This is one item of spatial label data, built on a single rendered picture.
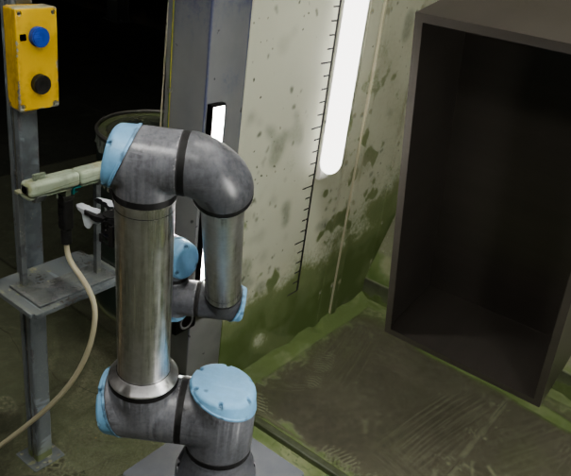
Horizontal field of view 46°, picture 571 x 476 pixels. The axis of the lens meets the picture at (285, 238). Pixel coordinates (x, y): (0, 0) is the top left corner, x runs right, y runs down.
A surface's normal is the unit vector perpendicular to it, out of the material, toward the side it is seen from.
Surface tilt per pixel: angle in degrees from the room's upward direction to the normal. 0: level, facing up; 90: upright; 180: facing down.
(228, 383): 5
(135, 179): 97
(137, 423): 94
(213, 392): 5
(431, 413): 0
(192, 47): 90
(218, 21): 90
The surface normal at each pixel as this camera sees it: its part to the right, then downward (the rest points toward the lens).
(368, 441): 0.12, -0.88
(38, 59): 0.78, 0.36
